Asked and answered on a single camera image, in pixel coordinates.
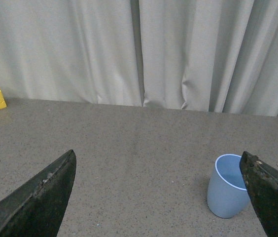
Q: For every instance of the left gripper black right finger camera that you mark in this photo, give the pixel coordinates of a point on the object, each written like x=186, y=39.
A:
x=261, y=182

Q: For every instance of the light blue cup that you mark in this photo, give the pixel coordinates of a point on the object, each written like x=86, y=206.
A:
x=227, y=194

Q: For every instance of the grey curtain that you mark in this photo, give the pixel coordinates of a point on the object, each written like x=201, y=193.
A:
x=203, y=55

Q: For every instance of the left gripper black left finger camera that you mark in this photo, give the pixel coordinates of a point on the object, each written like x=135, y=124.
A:
x=37, y=208

